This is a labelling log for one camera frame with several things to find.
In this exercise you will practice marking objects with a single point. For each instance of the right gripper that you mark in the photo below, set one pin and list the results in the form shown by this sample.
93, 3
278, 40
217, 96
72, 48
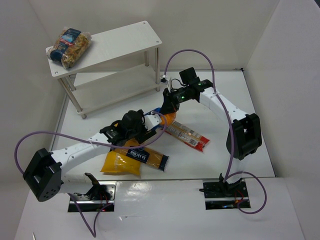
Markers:
171, 97

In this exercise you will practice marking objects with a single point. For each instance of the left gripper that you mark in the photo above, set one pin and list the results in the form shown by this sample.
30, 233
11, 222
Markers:
146, 132

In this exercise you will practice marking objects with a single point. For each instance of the blue orange pasta bag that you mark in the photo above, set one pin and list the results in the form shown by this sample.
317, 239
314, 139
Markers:
169, 118

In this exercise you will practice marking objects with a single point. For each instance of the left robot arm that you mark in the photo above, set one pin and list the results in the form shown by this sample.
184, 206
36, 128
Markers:
44, 174

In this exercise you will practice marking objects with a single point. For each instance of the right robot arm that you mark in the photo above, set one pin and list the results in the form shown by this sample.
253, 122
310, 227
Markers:
244, 130

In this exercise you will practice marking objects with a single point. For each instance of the yellow fusilli pasta bag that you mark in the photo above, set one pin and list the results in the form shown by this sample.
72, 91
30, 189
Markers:
118, 164

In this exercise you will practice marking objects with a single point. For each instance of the white two-tier shelf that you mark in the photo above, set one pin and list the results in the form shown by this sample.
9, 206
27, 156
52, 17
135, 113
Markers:
90, 91

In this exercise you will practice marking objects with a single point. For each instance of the tricolour fusilli pasta bag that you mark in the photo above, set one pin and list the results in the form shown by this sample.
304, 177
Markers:
69, 47

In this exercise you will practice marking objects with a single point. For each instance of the dark blue spaghetti pack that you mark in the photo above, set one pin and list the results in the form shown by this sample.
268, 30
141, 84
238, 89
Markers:
145, 156

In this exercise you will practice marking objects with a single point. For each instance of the red spaghetti pack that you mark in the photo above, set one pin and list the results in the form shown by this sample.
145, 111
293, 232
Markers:
187, 136

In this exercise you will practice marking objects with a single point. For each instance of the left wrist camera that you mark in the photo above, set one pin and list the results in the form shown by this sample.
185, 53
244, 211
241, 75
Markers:
152, 120

